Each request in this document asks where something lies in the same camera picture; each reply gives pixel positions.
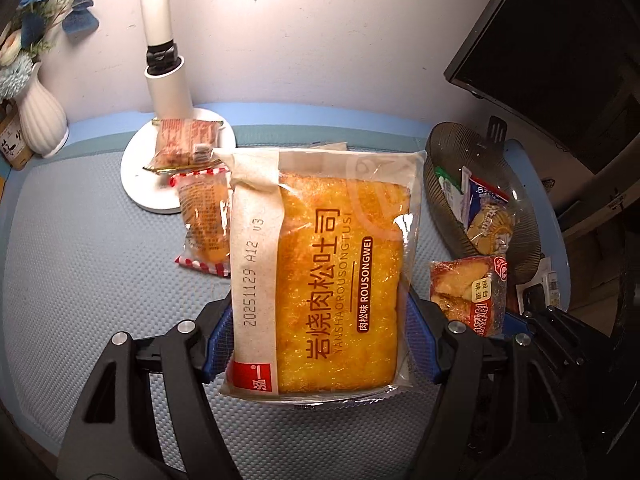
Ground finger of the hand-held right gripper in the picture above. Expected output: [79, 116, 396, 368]
[520, 305, 616, 366]

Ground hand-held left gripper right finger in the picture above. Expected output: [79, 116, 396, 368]
[400, 287, 586, 480]

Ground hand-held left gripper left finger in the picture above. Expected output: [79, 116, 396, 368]
[57, 292, 241, 480]

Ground red pastry snack packet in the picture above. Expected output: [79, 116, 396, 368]
[429, 255, 508, 338]

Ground dark ribbed glass bowl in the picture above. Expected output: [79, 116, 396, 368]
[424, 121, 543, 286]

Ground large toast bread packet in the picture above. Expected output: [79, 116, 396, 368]
[212, 147, 426, 403]

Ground red-white checked snack packet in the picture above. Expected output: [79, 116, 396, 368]
[169, 167, 233, 277]

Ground orange-brown snack packet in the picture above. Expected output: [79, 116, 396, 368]
[142, 117, 226, 176]

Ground blue textured desk mat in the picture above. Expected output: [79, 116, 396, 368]
[0, 107, 573, 480]

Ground green-white snack packet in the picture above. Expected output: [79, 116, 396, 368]
[434, 165, 471, 221]

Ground blue-white snack packet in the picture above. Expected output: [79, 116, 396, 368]
[462, 167, 511, 231]

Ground white desk lamp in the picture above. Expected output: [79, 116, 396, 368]
[120, 0, 236, 212]

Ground black monitor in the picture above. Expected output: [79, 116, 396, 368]
[444, 0, 640, 176]

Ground white ribbed vase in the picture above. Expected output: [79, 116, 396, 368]
[17, 62, 69, 159]

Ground beige pen holder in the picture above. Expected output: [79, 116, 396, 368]
[0, 100, 35, 171]

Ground blue and white artificial flowers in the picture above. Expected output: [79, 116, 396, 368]
[0, 0, 99, 101]

